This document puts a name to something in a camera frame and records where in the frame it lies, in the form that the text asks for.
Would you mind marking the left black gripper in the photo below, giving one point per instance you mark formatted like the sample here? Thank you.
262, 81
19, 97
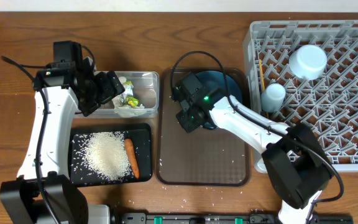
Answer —
110, 89

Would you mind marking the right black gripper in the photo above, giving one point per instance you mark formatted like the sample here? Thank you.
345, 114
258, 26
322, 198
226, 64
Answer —
188, 126

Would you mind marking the green and silver wrapper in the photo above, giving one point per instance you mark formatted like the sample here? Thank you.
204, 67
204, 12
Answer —
127, 97

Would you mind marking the white paper napkin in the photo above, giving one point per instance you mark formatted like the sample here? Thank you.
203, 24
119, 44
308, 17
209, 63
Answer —
126, 111

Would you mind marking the dark blue plate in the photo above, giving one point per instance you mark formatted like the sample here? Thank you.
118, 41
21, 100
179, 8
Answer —
220, 85

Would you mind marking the orange carrot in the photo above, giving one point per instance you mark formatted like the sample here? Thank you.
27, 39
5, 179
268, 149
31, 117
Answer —
129, 147

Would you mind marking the white rice pile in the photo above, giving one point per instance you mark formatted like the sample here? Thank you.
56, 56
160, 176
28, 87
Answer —
99, 157

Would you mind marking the light blue cup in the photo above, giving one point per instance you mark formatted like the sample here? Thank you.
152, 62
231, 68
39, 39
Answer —
272, 98

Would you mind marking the wooden chopstick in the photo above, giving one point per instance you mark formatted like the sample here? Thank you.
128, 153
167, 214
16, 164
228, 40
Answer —
261, 76

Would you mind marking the light blue bowl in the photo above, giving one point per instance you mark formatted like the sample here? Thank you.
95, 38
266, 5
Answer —
308, 62

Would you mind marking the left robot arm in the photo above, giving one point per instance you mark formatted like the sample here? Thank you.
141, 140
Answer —
42, 191

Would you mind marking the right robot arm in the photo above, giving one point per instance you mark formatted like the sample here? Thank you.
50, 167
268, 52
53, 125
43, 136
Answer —
296, 165

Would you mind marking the grey dishwasher rack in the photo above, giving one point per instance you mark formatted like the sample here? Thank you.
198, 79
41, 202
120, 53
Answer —
328, 104

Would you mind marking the clear plastic bin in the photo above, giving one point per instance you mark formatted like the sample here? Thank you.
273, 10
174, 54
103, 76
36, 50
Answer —
146, 90

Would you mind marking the brown serving tray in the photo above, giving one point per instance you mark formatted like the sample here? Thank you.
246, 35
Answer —
203, 157

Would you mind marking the black tray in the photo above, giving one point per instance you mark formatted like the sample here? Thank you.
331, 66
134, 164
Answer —
141, 138

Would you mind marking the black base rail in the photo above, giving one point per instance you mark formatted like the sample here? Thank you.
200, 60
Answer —
197, 218

